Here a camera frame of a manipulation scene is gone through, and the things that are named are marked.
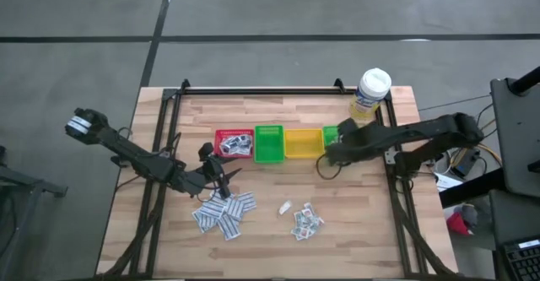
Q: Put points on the green plastic basket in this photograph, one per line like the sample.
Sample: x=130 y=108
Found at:
x=331 y=134
x=268 y=146

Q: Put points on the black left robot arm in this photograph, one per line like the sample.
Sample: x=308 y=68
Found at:
x=126 y=150

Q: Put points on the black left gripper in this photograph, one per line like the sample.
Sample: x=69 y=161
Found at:
x=206 y=173

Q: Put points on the red plastic basket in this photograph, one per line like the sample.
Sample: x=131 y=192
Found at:
x=217 y=144

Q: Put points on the dark grey desk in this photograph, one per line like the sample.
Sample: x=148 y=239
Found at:
x=514 y=217

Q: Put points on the black stand legs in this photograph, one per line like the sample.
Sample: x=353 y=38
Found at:
x=25 y=188

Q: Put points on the Lysol wipes canister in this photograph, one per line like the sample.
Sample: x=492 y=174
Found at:
x=373 y=87

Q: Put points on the black table edge rail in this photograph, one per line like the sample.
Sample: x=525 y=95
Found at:
x=261 y=91

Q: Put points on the red cloth bundle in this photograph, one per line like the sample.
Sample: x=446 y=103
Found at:
x=456 y=225

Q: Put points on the grey cloth bundle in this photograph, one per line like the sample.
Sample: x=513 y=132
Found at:
x=471 y=215

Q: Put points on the grey side table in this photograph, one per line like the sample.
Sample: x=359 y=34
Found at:
x=519 y=137

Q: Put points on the black keyboard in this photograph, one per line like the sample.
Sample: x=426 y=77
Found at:
x=523 y=262

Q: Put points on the black pole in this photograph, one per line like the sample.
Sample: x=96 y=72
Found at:
x=525 y=82

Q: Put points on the black power supply box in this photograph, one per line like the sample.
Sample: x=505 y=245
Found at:
x=467 y=163

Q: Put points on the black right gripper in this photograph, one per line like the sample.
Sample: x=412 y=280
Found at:
x=354 y=139

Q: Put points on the silver mounting plate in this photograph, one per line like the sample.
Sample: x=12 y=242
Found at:
x=390 y=158

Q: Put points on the white paper sheet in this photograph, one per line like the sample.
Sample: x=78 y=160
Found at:
x=448 y=183

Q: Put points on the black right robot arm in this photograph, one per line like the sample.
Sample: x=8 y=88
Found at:
x=439 y=129

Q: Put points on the black metal bar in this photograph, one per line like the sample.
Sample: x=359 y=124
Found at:
x=472 y=188

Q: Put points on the yellow plastic basket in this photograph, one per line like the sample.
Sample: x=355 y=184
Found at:
x=304 y=144

